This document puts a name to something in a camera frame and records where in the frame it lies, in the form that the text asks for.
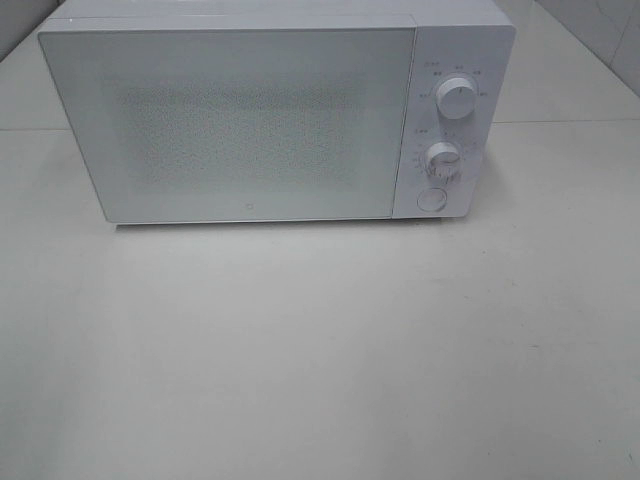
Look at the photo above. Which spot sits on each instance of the round white door button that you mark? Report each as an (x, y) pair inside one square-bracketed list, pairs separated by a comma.
[(432, 200)]

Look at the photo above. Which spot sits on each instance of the white timer knob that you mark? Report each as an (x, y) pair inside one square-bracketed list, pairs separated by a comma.
[(443, 160)]

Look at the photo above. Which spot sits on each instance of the white microwave door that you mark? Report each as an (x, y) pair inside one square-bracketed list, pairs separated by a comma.
[(182, 127)]

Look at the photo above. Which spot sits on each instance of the upper white power knob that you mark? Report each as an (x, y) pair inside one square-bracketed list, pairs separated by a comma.
[(456, 97)]

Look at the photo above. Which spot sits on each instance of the white microwave oven body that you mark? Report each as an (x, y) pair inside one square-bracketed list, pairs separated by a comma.
[(470, 38)]

